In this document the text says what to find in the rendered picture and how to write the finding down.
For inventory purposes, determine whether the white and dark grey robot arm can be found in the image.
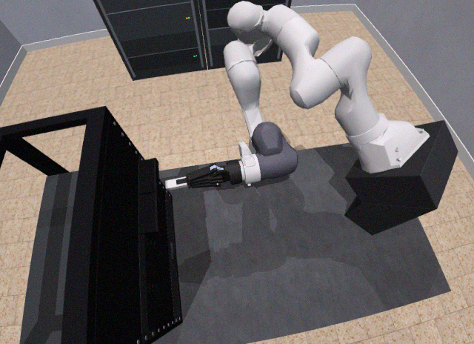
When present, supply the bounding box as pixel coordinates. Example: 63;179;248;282
224;1;430;186

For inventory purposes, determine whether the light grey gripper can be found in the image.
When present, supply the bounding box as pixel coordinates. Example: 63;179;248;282
165;159;242;191

